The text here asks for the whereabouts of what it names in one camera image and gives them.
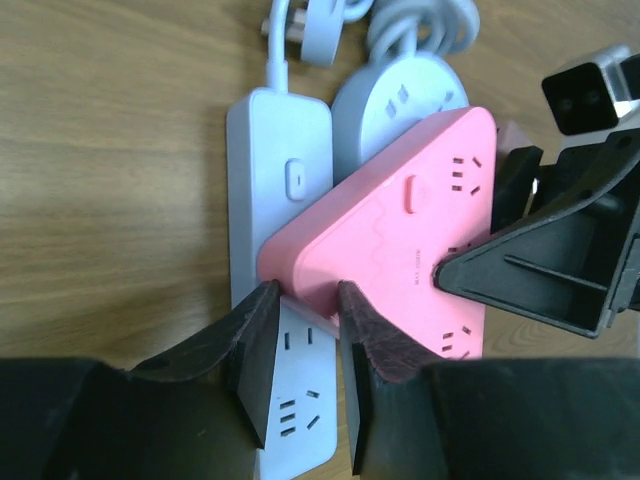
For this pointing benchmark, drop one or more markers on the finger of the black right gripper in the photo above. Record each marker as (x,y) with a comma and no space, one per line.
(513,186)
(572,260)

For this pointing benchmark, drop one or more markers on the white round power strip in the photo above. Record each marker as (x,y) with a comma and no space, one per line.
(381,101)

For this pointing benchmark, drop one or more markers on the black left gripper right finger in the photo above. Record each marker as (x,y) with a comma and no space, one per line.
(414,415)

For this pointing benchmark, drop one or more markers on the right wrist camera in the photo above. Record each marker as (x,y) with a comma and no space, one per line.
(596,92)

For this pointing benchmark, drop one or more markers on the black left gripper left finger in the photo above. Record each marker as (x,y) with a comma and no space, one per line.
(198,410)

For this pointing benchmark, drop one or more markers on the small pink plug adapter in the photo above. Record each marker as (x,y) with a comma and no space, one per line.
(510,137)

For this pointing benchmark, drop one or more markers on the white rectangular power strip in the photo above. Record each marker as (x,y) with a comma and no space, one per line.
(279,162)

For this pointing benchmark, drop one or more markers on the pink triangular power strip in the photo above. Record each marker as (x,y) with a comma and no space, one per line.
(427,195)

